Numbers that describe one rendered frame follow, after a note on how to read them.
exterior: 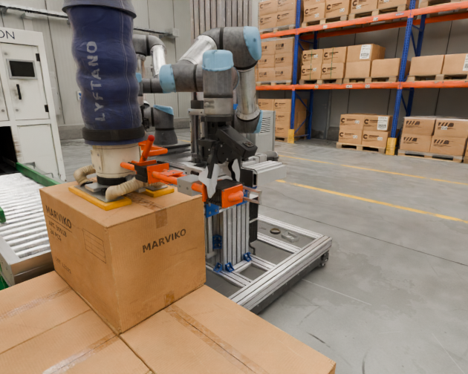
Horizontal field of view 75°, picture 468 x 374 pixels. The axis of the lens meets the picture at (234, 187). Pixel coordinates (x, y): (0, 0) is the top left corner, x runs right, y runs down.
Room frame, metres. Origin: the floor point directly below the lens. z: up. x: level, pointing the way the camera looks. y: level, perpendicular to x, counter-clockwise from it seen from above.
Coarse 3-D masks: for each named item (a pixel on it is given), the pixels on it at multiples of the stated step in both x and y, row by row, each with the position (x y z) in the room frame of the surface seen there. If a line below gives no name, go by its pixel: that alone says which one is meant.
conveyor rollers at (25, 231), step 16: (0, 176) 2.97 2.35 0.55; (16, 176) 2.99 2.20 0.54; (0, 192) 2.45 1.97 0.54; (16, 192) 2.46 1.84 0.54; (32, 192) 2.46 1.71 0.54; (16, 208) 2.08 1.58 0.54; (32, 208) 2.07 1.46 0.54; (0, 224) 1.78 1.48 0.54; (16, 224) 1.78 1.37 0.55; (32, 224) 1.77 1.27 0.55; (16, 240) 1.55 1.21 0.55; (32, 240) 1.59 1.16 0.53; (48, 240) 1.58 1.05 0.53
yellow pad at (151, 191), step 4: (148, 188) 1.17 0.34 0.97; (152, 188) 1.16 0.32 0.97; (156, 188) 1.16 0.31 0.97; (160, 188) 1.17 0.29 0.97; (164, 188) 1.18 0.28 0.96; (168, 188) 1.18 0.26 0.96; (172, 188) 1.19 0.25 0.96; (140, 192) 1.18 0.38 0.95; (144, 192) 1.16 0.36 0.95; (148, 192) 1.14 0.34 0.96; (152, 192) 1.13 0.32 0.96; (156, 192) 1.13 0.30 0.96; (160, 192) 1.14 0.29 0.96; (164, 192) 1.15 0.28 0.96; (168, 192) 1.17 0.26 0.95; (172, 192) 1.18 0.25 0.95; (152, 196) 1.12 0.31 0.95; (156, 196) 1.13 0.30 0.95
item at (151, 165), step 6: (144, 162) 1.05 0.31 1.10; (150, 162) 1.06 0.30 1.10; (162, 162) 1.06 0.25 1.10; (138, 168) 1.00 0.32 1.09; (144, 168) 0.97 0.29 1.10; (150, 168) 0.98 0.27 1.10; (156, 168) 0.99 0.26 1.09; (162, 168) 1.01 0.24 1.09; (168, 168) 1.03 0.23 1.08; (138, 174) 1.01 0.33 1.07; (144, 174) 0.99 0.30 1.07; (150, 174) 0.98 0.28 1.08; (144, 180) 0.98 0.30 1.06; (150, 180) 0.97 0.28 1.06; (156, 180) 0.99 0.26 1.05
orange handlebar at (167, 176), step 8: (144, 144) 1.55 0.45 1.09; (152, 152) 1.35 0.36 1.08; (160, 152) 1.39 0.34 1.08; (128, 168) 1.09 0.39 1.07; (152, 176) 0.97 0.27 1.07; (160, 176) 0.94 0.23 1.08; (168, 176) 0.92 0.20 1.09; (176, 176) 0.95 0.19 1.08; (168, 184) 0.92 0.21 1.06; (176, 184) 0.89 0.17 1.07; (192, 184) 0.84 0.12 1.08; (200, 192) 0.82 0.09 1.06; (240, 192) 0.76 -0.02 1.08; (232, 200) 0.74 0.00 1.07
